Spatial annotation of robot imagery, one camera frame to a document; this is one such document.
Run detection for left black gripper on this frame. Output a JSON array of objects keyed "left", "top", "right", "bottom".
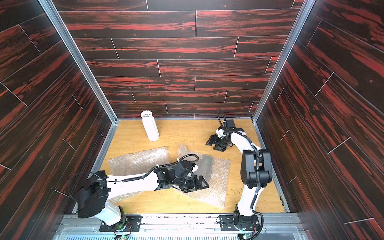
[{"left": 172, "top": 174, "right": 210, "bottom": 193}]

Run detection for white ribbed vase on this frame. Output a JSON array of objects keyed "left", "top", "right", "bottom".
[{"left": 141, "top": 111, "right": 160, "bottom": 142}]

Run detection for clear glass vase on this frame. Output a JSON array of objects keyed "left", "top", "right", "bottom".
[{"left": 193, "top": 155, "right": 213, "bottom": 184}]

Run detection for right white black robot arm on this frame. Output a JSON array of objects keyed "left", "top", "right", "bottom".
[{"left": 206, "top": 128, "right": 272, "bottom": 235}]

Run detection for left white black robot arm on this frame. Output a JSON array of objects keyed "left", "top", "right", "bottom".
[{"left": 77, "top": 159, "right": 209, "bottom": 232}]

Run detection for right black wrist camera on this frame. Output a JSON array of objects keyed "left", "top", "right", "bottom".
[{"left": 224, "top": 120, "right": 236, "bottom": 131}]

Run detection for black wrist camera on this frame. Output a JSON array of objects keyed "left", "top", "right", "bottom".
[
  {"left": 173, "top": 160, "right": 195, "bottom": 178},
  {"left": 224, "top": 120, "right": 236, "bottom": 131}
]

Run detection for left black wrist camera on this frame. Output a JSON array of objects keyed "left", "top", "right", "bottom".
[{"left": 173, "top": 160, "right": 195, "bottom": 178}]

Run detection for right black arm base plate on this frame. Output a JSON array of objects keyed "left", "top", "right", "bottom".
[{"left": 217, "top": 214, "right": 260, "bottom": 232}]

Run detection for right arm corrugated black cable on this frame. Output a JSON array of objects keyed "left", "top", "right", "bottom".
[{"left": 215, "top": 108, "right": 265, "bottom": 240}]

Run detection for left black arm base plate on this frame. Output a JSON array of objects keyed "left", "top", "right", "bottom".
[{"left": 99, "top": 215, "right": 142, "bottom": 233}]

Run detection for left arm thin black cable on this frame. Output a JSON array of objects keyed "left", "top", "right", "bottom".
[{"left": 67, "top": 171, "right": 100, "bottom": 205}]

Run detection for aluminium front rail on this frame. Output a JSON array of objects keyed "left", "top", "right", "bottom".
[{"left": 54, "top": 213, "right": 310, "bottom": 240}]

